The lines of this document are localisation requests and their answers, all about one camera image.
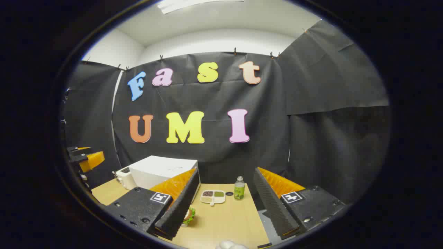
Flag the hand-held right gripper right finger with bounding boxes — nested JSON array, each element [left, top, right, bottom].
[[253, 167, 347, 240]]

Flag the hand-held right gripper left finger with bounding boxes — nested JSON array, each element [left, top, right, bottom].
[[104, 167, 201, 241]]

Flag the lettuce sandwich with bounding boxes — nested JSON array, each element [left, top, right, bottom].
[[182, 207, 196, 224]]

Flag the white microwave oven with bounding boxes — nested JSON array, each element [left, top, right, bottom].
[[128, 155, 201, 194]]

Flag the divided white bean dish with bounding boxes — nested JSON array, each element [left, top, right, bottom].
[[200, 190, 226, 206]]

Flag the green drink bottle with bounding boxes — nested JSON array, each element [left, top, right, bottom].
[[234, 176, 245, 200]]

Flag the white toaster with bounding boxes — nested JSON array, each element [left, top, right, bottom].
[[116, 167, 137, 191]]

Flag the ceiling light panel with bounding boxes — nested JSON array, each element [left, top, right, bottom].
[[157, 0, 244, 14]]

